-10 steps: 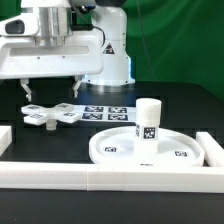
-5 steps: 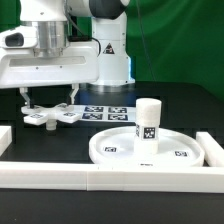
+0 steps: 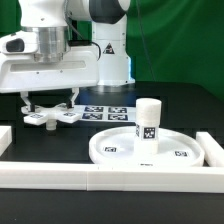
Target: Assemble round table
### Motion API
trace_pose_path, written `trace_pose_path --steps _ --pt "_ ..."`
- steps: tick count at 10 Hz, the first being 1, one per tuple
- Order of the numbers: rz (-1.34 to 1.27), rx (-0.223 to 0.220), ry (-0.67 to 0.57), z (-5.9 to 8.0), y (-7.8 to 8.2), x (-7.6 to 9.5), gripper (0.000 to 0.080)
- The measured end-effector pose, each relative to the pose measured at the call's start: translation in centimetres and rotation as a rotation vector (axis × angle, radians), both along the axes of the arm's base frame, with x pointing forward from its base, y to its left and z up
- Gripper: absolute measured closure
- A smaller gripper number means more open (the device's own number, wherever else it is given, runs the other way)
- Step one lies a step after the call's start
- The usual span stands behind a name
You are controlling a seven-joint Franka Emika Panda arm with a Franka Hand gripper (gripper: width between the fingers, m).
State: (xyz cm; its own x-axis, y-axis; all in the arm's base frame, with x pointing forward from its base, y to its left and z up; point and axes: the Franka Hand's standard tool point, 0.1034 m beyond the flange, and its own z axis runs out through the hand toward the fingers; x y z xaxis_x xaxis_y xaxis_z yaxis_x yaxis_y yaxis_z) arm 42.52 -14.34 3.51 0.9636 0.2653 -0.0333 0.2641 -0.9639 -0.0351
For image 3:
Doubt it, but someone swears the white front fence rail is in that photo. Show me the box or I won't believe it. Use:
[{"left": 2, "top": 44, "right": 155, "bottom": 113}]
[{"left": 0, "top": 162, "right": 224, "bottom": 193}]

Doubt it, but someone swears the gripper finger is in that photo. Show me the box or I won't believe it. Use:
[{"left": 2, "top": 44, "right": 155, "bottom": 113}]
[
  {"left": 20, "top": 92, "right": 35, "bottom": 112},
  {"left": 66, "top": 88, "right": 79, "bottom": 109}
]

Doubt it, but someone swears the white marker sheet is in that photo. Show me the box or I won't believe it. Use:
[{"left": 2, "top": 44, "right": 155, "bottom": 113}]
[{"left": 71, "top": 105, "right": 136, "bottom": 122}]

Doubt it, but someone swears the white fence piece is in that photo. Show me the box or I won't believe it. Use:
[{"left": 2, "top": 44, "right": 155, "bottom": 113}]
[
  {"left": 196, "top": 132, "right": 224, "bottom": 167},
  {"left": 0, "top": 126, "right": 12, "bottom": 156}
]

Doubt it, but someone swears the white round table top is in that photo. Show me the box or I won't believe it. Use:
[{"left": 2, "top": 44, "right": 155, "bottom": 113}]
[{"left": 89, "top": 126, "right": 205, "bottom": 167}]

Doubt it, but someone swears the white cross-shaped table base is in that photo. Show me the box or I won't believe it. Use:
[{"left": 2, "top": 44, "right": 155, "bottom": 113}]
[{"left": 21, "top": 103, "right": 81, "bottom": 131}]

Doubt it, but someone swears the white right fence piece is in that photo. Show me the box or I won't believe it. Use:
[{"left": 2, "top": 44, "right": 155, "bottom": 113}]
[{"left": 196, "top": 132, "right": 224, "bottom": 167}]

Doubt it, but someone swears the white left fence piece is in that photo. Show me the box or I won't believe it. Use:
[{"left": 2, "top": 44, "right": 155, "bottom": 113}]
[{"left": 0, "top": 126, "right": 12, "bottom": 156}]

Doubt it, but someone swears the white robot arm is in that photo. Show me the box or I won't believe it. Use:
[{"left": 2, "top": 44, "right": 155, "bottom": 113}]
[{"left": 0, "top": 0, "right": 134, "bottom": 108}]

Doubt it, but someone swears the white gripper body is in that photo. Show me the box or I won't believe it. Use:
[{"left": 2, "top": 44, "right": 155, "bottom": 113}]
[{"left": 0, "top": 46, "right": 99, "bottom": 93}]

